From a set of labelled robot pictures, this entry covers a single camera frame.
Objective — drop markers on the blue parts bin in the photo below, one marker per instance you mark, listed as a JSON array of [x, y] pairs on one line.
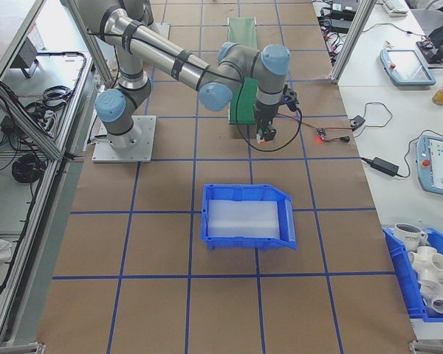
[[398, 265]]

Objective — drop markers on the small black box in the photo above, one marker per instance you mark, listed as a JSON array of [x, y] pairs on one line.
[[358, 122]]

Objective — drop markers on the white PVC pipe fitting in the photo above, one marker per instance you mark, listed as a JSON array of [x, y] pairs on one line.
[[441, 296], [430, 262]]

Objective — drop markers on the green conveyor belt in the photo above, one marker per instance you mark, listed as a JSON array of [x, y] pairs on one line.
[[241, 33]]

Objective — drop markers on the small controller circuit board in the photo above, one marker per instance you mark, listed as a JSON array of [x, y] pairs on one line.
[[320, 133]]

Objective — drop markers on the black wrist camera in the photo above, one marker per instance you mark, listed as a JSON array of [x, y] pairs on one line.
[[291, 99]]

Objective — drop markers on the white mug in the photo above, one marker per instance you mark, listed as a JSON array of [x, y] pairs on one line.
[[408, 236]]

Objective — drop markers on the large black power brick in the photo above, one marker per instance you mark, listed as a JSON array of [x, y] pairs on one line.
[[343, 5]]

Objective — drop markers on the blue bin with foam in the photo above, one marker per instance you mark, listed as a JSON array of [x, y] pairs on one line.
[[243, 243]]

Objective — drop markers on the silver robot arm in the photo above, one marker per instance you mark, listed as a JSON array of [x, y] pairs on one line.
[[138, 11], [162, 55]]

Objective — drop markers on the aluminium profile post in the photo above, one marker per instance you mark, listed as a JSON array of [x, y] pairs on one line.
[[350, 40]]

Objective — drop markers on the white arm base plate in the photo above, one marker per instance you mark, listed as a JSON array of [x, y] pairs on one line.
[[162, 31], [144, 147]]

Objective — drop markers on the black board with red parts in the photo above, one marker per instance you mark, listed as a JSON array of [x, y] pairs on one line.
[[424, 44]]

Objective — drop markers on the white keyboard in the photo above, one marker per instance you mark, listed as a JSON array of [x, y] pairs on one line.
[[395, 7]]

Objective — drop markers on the black power adapter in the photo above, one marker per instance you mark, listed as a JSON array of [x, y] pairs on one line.
[[384, 166], [341, 24]]

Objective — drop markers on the small black plug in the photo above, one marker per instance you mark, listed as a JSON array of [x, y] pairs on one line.
[[344, 139]]

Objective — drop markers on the power strip with plugs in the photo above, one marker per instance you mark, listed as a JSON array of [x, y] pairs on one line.
[[334, 40]]

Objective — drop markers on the aluminium profile bar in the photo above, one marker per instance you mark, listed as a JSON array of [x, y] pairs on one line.
[[11, 348], [433, 348]]

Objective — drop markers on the grey box on stand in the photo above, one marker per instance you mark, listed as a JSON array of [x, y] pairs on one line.
[[24, 55]]

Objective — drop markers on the light blue teach pendant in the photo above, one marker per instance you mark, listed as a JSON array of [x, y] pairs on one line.
[[406, 68], [439, 166]]

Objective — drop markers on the V-shaped metal bar frame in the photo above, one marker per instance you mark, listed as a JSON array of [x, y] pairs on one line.
[[29, 129]]

